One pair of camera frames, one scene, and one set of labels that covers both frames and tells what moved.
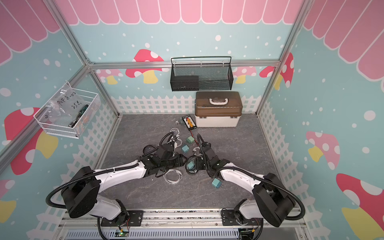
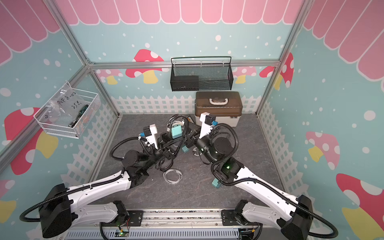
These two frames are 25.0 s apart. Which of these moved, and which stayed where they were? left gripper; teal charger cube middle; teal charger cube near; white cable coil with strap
Moved: left gripper
Stayed: teal charger cube middle; teal charger cube near; white cable coil with strap
